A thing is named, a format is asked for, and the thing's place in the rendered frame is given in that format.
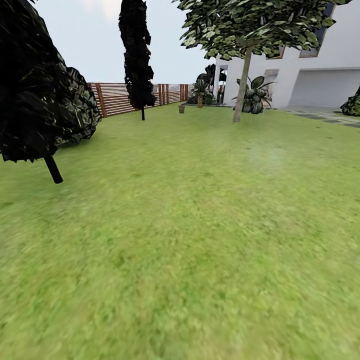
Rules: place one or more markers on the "fixed window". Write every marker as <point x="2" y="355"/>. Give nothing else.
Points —
<point x="270" y="76"/>

